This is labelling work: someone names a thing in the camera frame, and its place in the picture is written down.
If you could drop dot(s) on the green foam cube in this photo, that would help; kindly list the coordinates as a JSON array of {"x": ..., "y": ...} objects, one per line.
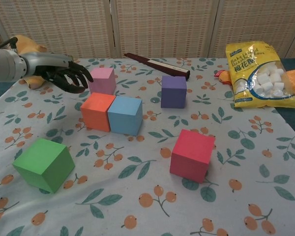
[{"x": 44, "y": 164}]

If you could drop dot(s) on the dark red folded fan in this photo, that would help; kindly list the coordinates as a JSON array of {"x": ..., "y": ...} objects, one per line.
[{"x": 162, "y": 67}]

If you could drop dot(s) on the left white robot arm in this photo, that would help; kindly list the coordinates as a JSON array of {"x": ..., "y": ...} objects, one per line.
[{"x": 7, "y": 65}]

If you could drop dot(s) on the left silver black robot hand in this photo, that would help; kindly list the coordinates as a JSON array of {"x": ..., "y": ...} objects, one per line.
[{"x": 46, "y": 60}]

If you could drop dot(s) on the yellow marshmallow bag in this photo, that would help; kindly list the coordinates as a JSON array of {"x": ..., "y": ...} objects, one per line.
[{"x": 245, "y": 73}]

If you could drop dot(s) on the floral patterned tablecloth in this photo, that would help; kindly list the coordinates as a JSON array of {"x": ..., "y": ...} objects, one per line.
[{"x": 137, "y": 196}]

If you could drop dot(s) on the orange foam cube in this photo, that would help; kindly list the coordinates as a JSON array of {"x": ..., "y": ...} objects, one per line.
[{"x": 96, "y": 111}]

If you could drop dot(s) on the woven folding screen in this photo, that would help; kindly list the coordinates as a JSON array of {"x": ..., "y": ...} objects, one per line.
[{"x": 162, "y": 24}]

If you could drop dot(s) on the red foam cube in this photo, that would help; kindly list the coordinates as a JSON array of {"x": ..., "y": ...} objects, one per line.
[{"x": 190, "y": 157}]

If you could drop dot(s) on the yellow rubber chicken toy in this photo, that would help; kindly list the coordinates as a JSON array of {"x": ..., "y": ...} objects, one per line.
[{"x": 225, "y": 77}]

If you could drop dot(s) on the purple foam cube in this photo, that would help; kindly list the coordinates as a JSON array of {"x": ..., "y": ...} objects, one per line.
[{"x": 173, "y": 92}]

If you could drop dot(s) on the light blue foam cube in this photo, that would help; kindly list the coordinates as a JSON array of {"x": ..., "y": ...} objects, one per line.
[{"x": 124, "y": 115}]

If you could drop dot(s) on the pink foam cube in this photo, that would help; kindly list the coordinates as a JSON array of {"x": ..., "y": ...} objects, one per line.
[{"x": 104, "y": 79}]

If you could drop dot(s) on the yellow plush animal toy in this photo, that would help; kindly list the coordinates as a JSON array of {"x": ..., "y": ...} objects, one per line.
[{"x": 27, "y": 44}]

